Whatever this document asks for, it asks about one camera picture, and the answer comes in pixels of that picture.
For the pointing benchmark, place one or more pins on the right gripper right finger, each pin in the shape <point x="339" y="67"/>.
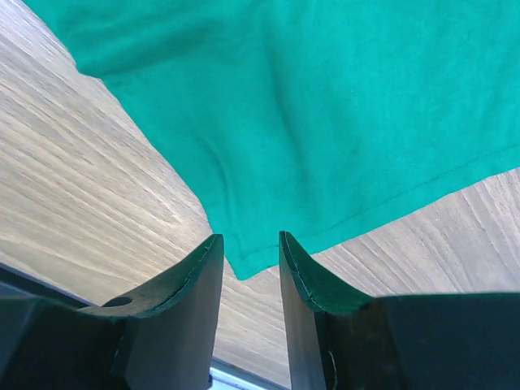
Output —
<point x="341" y="338"/>

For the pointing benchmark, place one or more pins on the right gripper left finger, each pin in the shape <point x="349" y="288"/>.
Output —
<point x="159" y="335"/>

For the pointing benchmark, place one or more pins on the green t shirt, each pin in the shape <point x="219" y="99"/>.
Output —
<point x="326" y="119"/>

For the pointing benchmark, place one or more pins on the aluminium rail frame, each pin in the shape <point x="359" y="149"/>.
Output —
<point x="225" y="376"/>

